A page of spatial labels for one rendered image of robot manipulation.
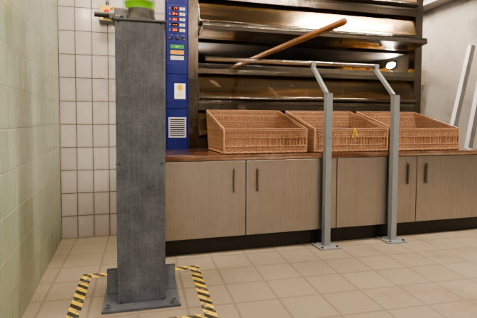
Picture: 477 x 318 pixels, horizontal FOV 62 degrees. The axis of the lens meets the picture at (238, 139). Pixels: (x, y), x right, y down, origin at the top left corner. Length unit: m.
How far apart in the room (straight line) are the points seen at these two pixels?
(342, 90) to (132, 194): 2.01
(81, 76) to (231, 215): 1.32
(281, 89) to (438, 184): 1.28
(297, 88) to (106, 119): 1.39
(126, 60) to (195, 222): 1.05
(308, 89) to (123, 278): 1.95
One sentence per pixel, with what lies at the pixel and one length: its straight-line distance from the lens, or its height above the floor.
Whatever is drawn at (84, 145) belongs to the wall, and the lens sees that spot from 2.80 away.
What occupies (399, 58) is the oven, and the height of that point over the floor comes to 1.32.
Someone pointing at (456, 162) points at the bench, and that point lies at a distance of 3.17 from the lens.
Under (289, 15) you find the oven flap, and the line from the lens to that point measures 3.14.
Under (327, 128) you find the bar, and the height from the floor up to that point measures 0.73.
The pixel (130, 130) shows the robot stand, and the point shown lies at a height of 0.74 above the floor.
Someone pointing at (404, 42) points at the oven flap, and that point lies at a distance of 3.42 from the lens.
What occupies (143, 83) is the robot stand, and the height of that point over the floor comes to 0.94.
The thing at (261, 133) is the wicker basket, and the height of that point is 0.71.
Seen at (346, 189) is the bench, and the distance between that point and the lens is 2.67.
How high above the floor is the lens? 0.79
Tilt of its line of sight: 3 degrees down
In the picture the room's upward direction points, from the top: straight up
